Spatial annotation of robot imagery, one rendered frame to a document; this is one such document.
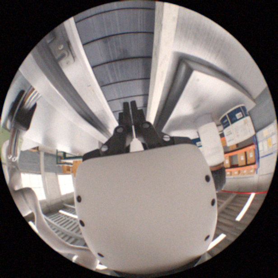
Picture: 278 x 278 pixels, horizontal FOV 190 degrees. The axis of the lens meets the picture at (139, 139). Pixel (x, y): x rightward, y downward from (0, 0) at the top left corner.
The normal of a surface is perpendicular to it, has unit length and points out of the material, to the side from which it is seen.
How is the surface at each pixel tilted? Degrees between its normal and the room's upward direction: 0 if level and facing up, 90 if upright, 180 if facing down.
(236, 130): 90
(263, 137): 90
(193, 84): 0
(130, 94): 0
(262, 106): 90
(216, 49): 0
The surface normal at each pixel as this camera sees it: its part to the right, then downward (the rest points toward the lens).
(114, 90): 0.16, 0.95
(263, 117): -0.99, 0.15
